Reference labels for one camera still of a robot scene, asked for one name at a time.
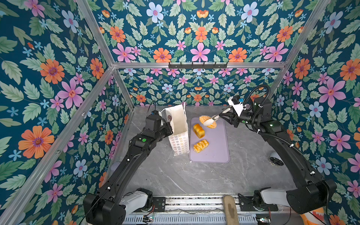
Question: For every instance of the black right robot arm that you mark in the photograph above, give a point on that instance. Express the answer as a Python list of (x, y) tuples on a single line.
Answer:
[(312, 190)]

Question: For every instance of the white metal tongs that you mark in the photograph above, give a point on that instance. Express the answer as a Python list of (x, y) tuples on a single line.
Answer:
[(215, 117)]

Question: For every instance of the orange shark plush toy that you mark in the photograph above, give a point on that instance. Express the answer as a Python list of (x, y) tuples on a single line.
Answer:
[(315, 217)]

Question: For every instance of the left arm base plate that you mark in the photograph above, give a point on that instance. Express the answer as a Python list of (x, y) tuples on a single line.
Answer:
[(158, 205)]

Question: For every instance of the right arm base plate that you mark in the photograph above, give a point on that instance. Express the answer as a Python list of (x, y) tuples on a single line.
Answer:
[(250, 202)]

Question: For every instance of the rectangular loaf bread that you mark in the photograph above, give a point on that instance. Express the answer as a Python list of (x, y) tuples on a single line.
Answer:
[(199, 131)]

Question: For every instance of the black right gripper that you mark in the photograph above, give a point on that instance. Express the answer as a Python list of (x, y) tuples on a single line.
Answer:
[(232, 117)]

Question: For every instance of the wooden handle brush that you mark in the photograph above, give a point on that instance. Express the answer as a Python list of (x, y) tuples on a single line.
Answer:
[(230, 210)]

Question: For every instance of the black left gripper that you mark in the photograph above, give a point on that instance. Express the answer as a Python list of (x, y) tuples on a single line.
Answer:
[(168, 130)]

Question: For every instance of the lilac flat pad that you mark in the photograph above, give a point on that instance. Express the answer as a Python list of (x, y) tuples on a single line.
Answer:
[(113, 167)]

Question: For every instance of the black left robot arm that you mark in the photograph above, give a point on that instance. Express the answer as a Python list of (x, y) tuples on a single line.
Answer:
[(110, 205)]

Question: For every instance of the black wall hook rail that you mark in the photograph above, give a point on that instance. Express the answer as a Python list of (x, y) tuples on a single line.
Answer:
[(198, 65)]

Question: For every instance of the white paper gift bag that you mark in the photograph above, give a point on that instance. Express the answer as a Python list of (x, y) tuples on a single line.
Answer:
[(179, 140)]

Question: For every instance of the lilac rectangular tray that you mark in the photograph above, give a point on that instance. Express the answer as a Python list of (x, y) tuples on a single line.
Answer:
[(217, 150)]

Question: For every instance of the braided golden bread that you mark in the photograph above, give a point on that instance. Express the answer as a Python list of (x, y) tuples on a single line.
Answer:
[(200, 146)]

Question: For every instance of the oval sesame bread roll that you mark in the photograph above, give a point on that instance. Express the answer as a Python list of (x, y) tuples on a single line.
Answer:
[(203, 118)]

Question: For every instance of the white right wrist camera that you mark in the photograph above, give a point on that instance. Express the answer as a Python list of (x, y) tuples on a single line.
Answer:
[(237, 104)]

